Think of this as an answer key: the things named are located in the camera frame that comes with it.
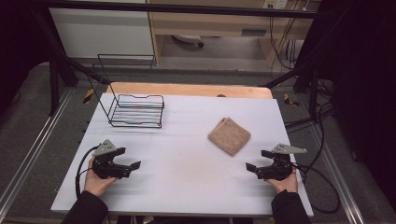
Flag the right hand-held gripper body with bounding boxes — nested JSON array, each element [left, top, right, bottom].
[[256, 143, 308, 182]]

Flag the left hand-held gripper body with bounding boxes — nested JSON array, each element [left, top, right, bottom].
[[92, 138, 132, 180]]

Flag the person's right hand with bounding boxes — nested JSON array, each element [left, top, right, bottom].
[[266, 167, 299, 194]]

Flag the person's left hand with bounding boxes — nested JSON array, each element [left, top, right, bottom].
[[83, 158, 119, 198]]

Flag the folded brown towel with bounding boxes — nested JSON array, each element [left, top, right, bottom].
[[206, 117, 252, 157]]

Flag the yellow black tape marker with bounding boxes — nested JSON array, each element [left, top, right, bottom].
[[82, 88, 95, 105], [283, 92, 300, 107]]

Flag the wooden table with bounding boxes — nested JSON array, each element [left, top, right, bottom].
[[106, 81, 275, 100]]

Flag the white cabinet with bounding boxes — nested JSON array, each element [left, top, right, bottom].
[[49, 7, 155, 60]]

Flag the white chair base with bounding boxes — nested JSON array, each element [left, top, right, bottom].
[[171, 34, 205, 49]]

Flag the light wooden desk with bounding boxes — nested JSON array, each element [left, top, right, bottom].
[[146, 0, 322, 68]]

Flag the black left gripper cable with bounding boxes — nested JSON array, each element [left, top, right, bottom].
[[74, 145, 101, 200]]

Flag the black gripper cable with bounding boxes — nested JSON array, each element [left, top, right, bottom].
[[74, 145, 101, 200], [291, 162, 341, 215]]

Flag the black wire rack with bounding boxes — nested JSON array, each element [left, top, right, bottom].
[[86, 53, 165, 129]]

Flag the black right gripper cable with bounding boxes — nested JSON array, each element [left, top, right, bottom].
[[291, 162, 341, 215]]

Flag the aluminium floor rail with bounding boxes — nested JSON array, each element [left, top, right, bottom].
[[298, 92, 366, 224], [0, 88, 75, 213]]

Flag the black floor cables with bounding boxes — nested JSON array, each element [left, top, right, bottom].
[[284, 77, 336, 133]]

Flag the hanging cable bundle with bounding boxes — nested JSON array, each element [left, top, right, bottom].
[[268, 14, 301, 71]]

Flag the white wall socket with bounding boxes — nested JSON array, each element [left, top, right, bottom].
[[262, 0, 289, 10]]

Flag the black metal frame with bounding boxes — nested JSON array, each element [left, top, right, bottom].
[[30, 0, 356, 117]]

